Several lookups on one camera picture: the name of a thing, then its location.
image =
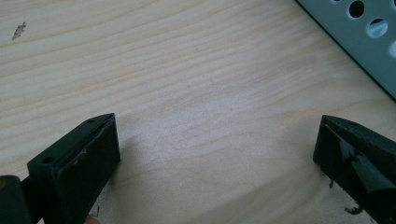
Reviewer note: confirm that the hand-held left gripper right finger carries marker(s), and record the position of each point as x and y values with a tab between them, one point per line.
358	161

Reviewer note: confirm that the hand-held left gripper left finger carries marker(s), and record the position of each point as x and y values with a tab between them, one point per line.
81	168

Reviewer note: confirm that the pale green perforated basket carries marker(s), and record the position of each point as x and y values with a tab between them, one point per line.
358	34

